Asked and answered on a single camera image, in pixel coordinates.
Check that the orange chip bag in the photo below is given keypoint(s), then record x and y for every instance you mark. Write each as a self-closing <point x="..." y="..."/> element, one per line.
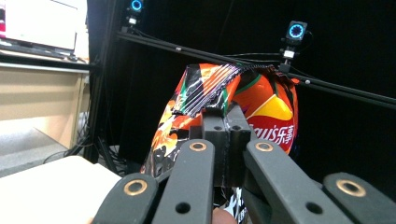
<point x="267" y="102"/>

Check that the black metal stand post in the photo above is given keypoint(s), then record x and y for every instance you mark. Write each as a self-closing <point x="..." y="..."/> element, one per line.
<point x="99" y="77"/>

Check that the black curtain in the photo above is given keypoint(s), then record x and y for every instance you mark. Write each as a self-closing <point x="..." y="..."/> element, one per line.
<point x="342" y="56"/>

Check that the beige wooden desk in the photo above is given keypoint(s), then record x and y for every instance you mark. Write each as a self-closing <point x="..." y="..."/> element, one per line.
<point x="37" y="99"/>

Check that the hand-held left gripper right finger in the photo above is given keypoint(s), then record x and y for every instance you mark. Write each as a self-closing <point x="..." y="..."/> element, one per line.
<point x="238" y="146"/>

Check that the black metal rail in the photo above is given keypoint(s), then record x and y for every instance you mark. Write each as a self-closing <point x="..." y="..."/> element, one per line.
<point x="174" y="48"/>

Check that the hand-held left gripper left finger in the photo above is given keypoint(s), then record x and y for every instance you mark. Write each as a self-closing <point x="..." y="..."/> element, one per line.
<point x="218" y="146"/>

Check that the white monitor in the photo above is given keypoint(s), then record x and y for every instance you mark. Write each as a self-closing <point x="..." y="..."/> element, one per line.
<point x="40" y="25"/>

